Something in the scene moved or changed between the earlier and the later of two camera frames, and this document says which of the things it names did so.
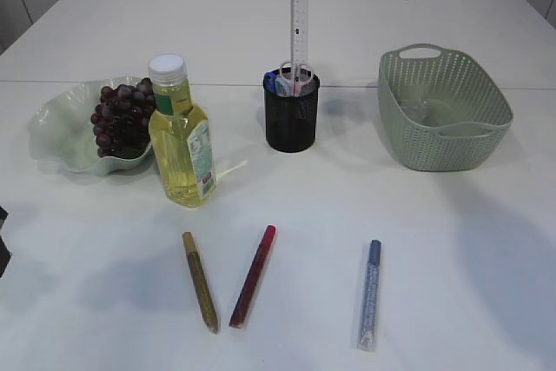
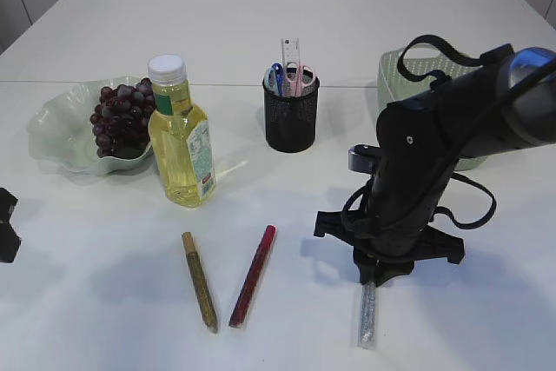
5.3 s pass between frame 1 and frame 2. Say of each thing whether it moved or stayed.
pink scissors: moved
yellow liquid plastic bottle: stayed
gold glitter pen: stayed
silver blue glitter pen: stayed
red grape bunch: stayed
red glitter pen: stayed
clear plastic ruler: moved
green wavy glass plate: stayed
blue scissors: moved
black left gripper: moved
